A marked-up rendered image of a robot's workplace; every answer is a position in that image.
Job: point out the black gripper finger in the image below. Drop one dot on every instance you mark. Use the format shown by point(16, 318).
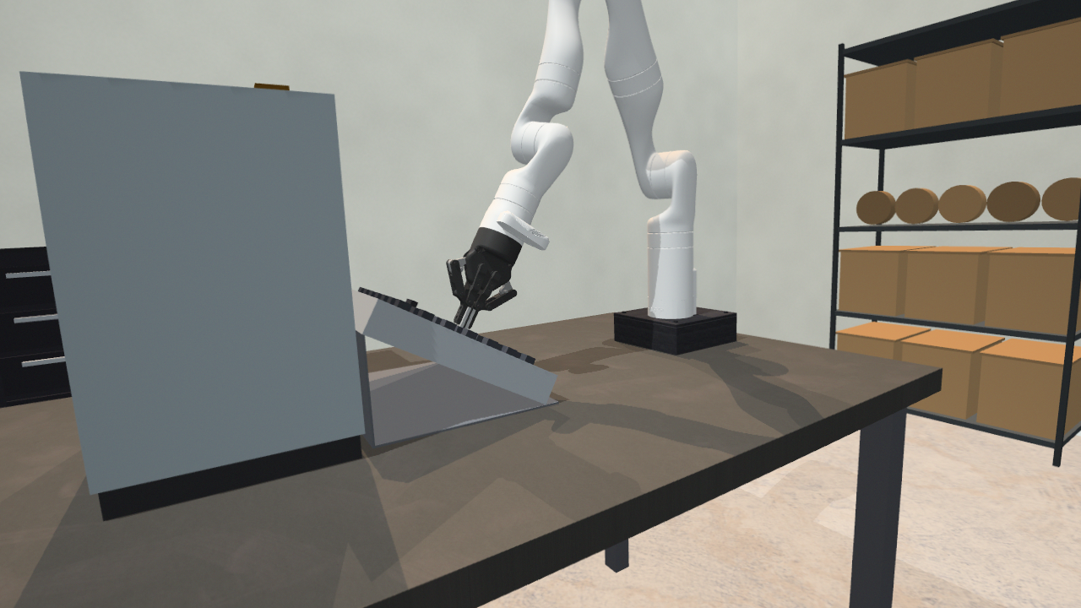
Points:
point(481, 302)
point(465, 293)

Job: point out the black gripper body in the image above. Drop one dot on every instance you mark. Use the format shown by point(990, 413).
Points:
point(498, 251)

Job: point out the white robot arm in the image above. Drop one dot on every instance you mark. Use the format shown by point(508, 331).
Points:
point(634, 76)

